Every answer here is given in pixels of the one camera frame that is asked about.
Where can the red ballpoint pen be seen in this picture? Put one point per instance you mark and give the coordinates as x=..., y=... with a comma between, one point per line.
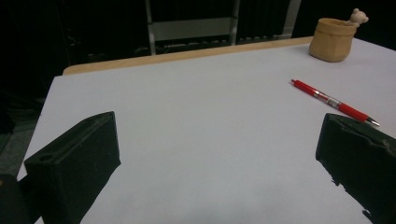
x=334, y=102

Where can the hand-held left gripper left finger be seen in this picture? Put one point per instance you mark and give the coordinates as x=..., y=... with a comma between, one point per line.
x=73, y=165

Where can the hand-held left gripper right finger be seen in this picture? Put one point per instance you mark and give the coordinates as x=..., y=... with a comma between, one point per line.
x=361, y=155

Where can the grey metal stand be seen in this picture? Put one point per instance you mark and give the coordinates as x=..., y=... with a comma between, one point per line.
x=193, y=28

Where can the tan bear pen holder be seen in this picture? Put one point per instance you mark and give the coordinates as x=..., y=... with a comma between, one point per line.
x=333, y=40

